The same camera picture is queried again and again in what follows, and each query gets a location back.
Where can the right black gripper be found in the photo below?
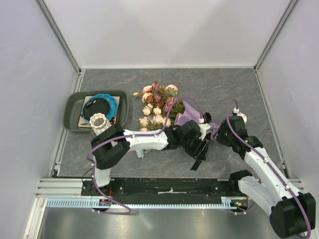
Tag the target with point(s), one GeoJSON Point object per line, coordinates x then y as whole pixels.
{"type": "Point", "coordinates": [218, 135]}

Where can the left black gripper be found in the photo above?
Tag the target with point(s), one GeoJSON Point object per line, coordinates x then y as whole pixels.
{"type": "Point", "coordinates": [199, 154]}

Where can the purple pink wrapping paper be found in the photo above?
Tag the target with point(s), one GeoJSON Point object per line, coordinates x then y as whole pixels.
{"type": "Point", "coordinates": [191, 113]}

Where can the cream rose stem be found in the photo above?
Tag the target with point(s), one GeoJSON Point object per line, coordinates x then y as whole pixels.
{"type": "Point", "coordinates": [153, 119]}

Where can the dusty pink rose stem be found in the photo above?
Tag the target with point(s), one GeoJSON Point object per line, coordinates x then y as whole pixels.
{"type": "Point", "coordinates": [168, 93]}

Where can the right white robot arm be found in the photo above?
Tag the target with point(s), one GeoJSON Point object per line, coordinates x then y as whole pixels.
{"type": "Point", "coordinates": [290, 211]}

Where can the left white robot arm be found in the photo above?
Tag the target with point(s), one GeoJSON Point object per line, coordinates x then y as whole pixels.
{"type": "Point", "coordinates": [110, 146]}

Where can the white ribbed ceramic vase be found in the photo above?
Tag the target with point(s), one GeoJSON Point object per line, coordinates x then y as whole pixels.
{"type": "Point", "coordinates": [99, 123]}

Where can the blue hydrangea stem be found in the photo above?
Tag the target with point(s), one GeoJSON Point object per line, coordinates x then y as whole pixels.
{"type": "Point", "coordinates": [141, 153]}

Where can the brown orange flower stem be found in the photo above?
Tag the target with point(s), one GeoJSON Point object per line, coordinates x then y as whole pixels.
{"type": "Point", "coordinates": [154, 100]}

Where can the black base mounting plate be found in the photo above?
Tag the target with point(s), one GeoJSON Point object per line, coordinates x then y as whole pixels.
{"type": "Point", "coordinates": [123, 187]}

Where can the peach flower stem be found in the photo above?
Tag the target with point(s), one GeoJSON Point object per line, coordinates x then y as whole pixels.
{"type": "Point", "coordinates": [147, 90]}

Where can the dark green plastic tray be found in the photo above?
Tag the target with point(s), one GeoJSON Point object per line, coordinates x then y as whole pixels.
{"type": "Point", "coordinates": [75, 102]}

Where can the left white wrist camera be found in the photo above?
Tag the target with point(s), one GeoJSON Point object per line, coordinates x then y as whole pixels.
{"type": "Point", "coordinates": [205, 121]}

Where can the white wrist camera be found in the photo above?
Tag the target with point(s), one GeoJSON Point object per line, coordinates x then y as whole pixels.
{"type": "Point", "coordinates": [236, 112]}
{"type": "Point", "coordinates": [205, 121]}

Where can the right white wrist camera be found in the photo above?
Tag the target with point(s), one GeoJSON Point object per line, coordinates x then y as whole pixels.
{"type": "Point", "coordinates": [236, 112]}

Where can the light blue cable duct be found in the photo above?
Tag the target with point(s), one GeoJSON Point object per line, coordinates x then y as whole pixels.
{"type": "Point", "coordinates": [99, 203]}

